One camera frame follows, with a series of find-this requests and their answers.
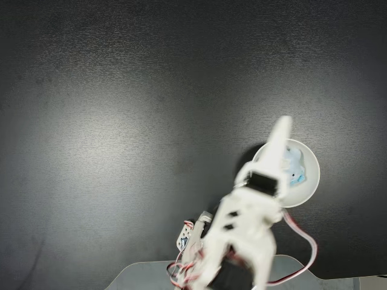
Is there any skyblue star plush doll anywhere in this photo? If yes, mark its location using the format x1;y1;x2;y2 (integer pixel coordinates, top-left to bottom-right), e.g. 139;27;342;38
282;146;306;187

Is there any white bowl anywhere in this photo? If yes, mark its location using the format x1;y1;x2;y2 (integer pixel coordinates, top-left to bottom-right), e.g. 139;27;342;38
252;139;320;208

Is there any grey cloth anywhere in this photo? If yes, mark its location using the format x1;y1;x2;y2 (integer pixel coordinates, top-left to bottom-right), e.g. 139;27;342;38
107;254;387;290

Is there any red white wrist cable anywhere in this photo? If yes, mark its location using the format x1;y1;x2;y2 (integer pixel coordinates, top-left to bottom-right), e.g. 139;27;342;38
265;211;318;286

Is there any red white black forearm cable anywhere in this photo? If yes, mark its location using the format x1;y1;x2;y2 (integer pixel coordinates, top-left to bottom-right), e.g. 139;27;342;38
165;243;209;286

